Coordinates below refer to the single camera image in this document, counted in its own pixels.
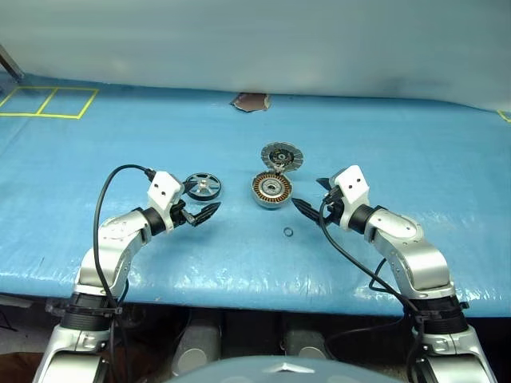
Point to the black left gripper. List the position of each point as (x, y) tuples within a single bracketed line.
[(181, 211)]

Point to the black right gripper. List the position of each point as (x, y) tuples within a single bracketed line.
[(331, 207)]

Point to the silver spoked rotor wheel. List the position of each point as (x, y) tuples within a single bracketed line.
[(204, 187)]

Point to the motor stator with copper windings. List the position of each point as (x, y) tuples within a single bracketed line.
[(272, 189)]

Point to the round ribbed motor cover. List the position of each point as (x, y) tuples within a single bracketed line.
[(283, 155)]

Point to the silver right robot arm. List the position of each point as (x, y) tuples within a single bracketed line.
[(415, 255)]

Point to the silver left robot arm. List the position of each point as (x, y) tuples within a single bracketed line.
[(116, 255)]

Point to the blue foam table cover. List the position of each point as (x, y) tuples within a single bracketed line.
[(239, 259)]

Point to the brown torn patch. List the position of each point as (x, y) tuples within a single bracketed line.
[(249, 101)]

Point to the grey rounded cylinder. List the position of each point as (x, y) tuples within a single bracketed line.
[(197, 347), (305, 343)]

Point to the grey robot chest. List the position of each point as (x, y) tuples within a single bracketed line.
[(279, 373)]

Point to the dark metal bar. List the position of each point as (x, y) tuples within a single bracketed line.
[(10, 64)]

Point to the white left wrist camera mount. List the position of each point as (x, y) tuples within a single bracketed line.
[(163, 191)]

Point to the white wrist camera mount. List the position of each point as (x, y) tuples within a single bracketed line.
[(353, 187), (163, 191)]

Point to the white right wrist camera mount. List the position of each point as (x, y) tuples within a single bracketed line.
[(353, 187)]

